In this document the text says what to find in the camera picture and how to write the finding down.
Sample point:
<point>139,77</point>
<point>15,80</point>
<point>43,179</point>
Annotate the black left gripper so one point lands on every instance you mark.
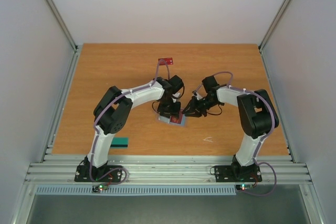
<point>174,113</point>

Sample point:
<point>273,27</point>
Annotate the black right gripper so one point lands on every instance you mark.
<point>200,103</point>

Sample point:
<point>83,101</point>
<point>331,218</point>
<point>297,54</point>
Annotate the pink leather card holder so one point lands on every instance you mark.
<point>167,120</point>

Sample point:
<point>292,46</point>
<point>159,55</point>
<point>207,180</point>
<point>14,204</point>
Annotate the red VIP card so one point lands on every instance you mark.
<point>165,61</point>
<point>176,119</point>

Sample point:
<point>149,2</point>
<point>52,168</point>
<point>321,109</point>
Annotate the teal card with black stripe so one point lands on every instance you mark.
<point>120,142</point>

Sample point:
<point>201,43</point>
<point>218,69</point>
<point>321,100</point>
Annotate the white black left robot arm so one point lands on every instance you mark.
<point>114,108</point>

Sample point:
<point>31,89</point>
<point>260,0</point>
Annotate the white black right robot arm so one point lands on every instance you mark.
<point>257,114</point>

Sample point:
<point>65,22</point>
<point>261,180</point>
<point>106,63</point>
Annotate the right controller circuit board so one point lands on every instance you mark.
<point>244,187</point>

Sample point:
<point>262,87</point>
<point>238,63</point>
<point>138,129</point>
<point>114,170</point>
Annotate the controller circuit board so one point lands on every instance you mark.
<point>100,187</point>
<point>244,187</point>

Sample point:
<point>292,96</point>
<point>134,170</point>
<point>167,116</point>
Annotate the left controller circuit board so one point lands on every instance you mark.
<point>100,187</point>

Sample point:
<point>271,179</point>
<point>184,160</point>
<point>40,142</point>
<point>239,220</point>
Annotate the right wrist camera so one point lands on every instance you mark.
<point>197,95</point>

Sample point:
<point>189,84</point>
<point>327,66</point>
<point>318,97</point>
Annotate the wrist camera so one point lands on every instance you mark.
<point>197,95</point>
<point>177,95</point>

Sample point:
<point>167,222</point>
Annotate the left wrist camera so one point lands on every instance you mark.
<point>177,95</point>

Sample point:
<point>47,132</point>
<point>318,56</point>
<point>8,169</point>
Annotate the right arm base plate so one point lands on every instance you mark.
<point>237,173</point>

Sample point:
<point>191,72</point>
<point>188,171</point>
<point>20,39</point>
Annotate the grey slotted cable duct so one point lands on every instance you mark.
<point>138,190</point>

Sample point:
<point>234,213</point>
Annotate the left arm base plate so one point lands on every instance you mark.
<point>105,173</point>

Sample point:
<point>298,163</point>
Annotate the aluminium front rail frame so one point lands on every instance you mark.
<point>167,170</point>

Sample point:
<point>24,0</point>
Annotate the right aluminium frame post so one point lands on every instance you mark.
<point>273,25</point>

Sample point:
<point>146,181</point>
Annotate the aluminium frame post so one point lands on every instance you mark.
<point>273,25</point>
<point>61,23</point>

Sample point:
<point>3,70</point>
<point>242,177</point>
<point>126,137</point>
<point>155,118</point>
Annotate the left aluminium frame post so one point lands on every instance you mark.
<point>61,23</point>

